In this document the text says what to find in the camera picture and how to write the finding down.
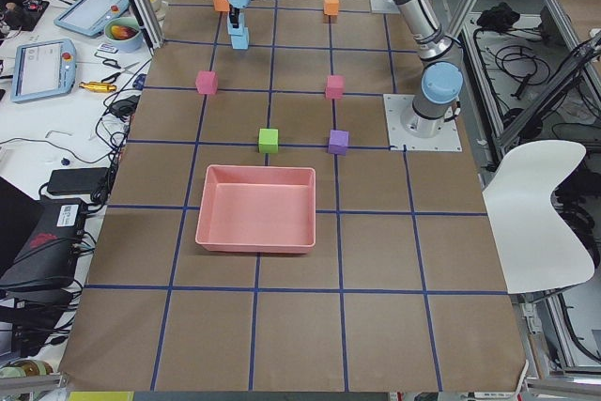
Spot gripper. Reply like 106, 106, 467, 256
228, 5, 241, 29

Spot light blue block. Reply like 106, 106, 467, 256
230, 27, 250, 50
227, 15, 246, 37

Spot far orange block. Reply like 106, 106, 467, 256
212, 0, 230, 13

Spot orange block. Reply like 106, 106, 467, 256
323, 0, 340, 17
212, 0, 230, 13

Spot far left magenta block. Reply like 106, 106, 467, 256
195, 70, 219, 95

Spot magenta block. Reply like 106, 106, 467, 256
324, 74, 345, 100
195, 70, 219, 95

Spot near orange block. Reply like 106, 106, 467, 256
323, 0, 340, 17

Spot green bowl with fruit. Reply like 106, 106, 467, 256
104, 17, 144, 53

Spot near left magenta block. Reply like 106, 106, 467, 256
324, 74, 345, 100

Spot green block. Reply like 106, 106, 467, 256
258, 128, 279, 154

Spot black scissors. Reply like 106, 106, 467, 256
100, 58, 138, 84

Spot far teach pendant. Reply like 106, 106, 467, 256
54, 0, 130, 37

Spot teach pendant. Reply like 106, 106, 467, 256
10, 39, 76, 103
54, 0, 130, 37

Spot left purple block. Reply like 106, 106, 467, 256
328, 129, 349, 155

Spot pink tray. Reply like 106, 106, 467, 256
195, 164, 316, 254

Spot near teach pendant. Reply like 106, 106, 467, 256
10, 39, 76, 103

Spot black power adapter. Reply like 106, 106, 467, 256
46, 167, 108, 195

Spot black electronics box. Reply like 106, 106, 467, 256
1, 198, 87, 292

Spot white chair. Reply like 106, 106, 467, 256
483, 140, 594, 294

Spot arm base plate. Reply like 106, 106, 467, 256
383, 94, 462, 152
370, 0, 399, 14

